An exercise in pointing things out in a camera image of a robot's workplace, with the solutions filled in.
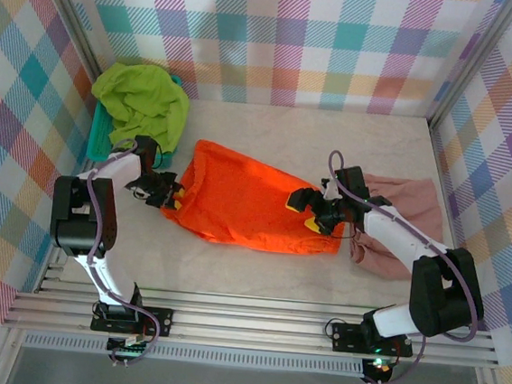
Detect orange shorts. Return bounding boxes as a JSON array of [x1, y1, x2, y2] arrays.
[[156, 136, 348, 259]]

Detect pink shorts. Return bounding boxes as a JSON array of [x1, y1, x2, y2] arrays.
[[345, 171, 450, 284]]

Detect lime green shorts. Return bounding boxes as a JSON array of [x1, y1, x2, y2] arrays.
[[86, 60, 194, 155]]

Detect teal plastic basket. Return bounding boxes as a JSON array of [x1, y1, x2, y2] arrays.
[[85, 67, 186, 171]]

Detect left controller board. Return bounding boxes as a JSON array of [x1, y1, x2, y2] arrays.
[[107, 336, 152, 358]]

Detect controller board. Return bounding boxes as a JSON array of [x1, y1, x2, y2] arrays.
[[362, 356, 393, 383], [107, 336, 152, 358]]

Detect right controller board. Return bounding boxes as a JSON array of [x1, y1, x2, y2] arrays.
[[362, 356, 393, 383]]

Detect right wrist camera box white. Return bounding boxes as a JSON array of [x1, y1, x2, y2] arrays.
[[320, 176, 340, 201]]

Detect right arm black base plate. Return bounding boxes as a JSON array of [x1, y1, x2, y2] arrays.
[[330, 320, 415, 359]]

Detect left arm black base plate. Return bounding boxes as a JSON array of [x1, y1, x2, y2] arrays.
[[90, 301, 175, 338]]

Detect aluminium mounting rail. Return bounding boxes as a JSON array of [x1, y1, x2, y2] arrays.
[[1, 267, 504, 375]]

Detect slotted grey cable duct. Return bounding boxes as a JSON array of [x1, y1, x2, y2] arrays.
[[23, 332, 366, 379]]

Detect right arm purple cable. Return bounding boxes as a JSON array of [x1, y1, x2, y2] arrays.
[[307, 149, 499, 384]]

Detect aluminium corner post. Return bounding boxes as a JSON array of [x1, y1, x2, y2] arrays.
[[22, 0, 112, 83], [427, 0, 512, 136]]

